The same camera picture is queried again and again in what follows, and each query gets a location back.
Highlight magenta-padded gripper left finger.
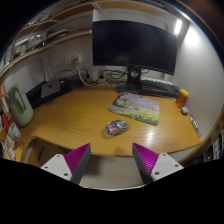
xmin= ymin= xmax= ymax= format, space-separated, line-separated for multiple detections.
xmin=40 ymin=142 xmax=92 ymax=186

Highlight dark slim pen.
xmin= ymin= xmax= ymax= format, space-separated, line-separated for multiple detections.
xmin=189 ymin=114 xmax=202 ymax=139

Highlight black keyboard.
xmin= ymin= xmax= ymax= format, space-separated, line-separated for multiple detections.
xmin=139 ymin=78 xmax=181 ymax=100

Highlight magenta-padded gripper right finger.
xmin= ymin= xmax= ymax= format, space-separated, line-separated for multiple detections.
xmin=131 ymin=142 xmax=185 ymax=185

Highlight black computer monitor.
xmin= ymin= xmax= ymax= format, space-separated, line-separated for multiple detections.
xmin=91 ymin=19 xmax=178 ymax=94

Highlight white wall socket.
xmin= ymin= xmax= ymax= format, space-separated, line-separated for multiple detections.
xmin=69 ymin=54 xmax=82 ymax=65

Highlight white power strip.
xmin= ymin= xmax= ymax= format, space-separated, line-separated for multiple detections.
xmin=87 ymin=69 xmax=108 ymax=84

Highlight wooden wall shelf unit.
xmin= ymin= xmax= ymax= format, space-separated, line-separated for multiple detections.
xmin=0 ymin=1 xmax=168 ymax=79

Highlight transparent computer mouse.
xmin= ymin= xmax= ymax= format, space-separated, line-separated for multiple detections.
xmin=104 ymin=119 xmax=130 ymax=137

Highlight orange bottle with yellow lid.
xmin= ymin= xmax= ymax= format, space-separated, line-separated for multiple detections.
xmin=175 ymin=88 xmax=190 ymax=109

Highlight floral landscape print mouse pad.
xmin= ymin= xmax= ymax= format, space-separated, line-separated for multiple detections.
xmin=108 ymin=91 xmax=161 ymax=127

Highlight silver mini computer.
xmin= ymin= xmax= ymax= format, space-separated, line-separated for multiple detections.
xmin=40 ymin=79 xmax=62 ymax=99

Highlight white light bar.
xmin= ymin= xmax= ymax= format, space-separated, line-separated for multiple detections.
xmin=173 ymin=18 xmax=184 ymax=36

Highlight pale green bag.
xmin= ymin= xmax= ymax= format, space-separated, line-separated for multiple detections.
xmin=7 ymin=83 xmax=35 ymax=128

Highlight white cable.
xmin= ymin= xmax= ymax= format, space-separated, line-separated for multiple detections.
xmin=78 ymin=68 xmax=116 ymax=88

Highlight low bookshelf with books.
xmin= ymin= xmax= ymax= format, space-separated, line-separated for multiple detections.
xmin=199 ymin=126 xmax=224 ymax=163

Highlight black desk stand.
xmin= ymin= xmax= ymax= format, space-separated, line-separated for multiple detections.
xmin=25 ymin=78 xmax=73 ymax=109

